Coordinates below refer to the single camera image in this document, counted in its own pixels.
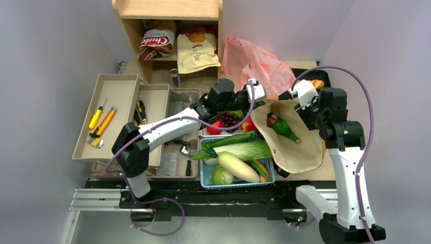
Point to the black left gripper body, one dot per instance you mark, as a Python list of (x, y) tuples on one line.
[(240, 101)]

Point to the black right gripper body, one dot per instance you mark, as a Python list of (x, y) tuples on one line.
[(303, 112)]

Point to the dark purple grapes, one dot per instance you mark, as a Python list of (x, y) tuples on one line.
[(229, 119)]

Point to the red yellow apple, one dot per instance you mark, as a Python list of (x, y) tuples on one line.
[(248, 126)]

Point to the golden baguette bread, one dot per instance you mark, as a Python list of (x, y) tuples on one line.
[(318, 84)]

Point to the green cucumber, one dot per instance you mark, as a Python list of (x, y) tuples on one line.
[(234, 139)]

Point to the green glass bottle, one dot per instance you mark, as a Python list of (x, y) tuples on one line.
[(281, 127)]

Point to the pink plastic grocery bag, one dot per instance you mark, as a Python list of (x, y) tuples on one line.
[(243, 60)]

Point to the brown Trader Joe's bag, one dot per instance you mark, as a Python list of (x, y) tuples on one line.
[(305, 157)]

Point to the green napa cabbage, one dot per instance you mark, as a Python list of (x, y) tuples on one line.
[(247, 151)]

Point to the white daikon radish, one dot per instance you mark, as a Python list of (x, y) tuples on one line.
[(237, 167)]

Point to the cream chips bag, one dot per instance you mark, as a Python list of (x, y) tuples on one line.
[(197, 48)]

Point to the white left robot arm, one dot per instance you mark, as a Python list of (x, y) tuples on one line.
[(134, 144)]

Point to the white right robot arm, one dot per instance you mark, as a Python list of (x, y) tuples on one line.
[(352, 220)]

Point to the black tray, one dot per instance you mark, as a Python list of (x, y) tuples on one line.
[(313, 75)]

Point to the white perforated basket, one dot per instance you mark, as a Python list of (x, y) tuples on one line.
[(240, 114)]

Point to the green leafy vegetable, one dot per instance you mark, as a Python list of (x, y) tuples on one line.
[(205, 154)]

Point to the long green bean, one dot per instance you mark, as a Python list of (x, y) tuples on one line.
[(261, 170)]

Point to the grey plastic case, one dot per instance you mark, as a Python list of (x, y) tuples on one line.
[(175, 108)]

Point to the silver drink can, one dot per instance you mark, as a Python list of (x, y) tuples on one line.
[(175, 77)]

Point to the blue perforated basket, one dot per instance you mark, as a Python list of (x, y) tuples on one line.
[(263, 167)]

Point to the beige toolbox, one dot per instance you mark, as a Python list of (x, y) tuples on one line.
[(178, 155)]

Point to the small black screwdriver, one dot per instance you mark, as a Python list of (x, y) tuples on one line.
[(188, 168)]

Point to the wooden shelf unit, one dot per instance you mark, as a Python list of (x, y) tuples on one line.
[(134, 16)]

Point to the clear small parts box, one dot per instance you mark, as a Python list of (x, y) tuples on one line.
[(169, 163)]

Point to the black yellow screwdriver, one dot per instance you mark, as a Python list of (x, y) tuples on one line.
[(137, 118), (141, 110)]

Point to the Chubs snack bag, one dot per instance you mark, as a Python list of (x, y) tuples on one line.
[(158, 40)]

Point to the beige toolbox tray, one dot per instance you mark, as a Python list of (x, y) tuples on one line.
[(121, 92)]

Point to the orange utility knife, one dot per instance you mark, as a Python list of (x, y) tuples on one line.
[(98, 131)]

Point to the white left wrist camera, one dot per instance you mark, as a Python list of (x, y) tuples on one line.
[(255, 90)]

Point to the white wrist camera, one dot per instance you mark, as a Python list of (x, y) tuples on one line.
[(255, 90), (304, 93)]

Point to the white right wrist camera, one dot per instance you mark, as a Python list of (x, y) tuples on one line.
[(304, 93)]

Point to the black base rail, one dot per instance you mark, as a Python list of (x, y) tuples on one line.
[(169, 199)]

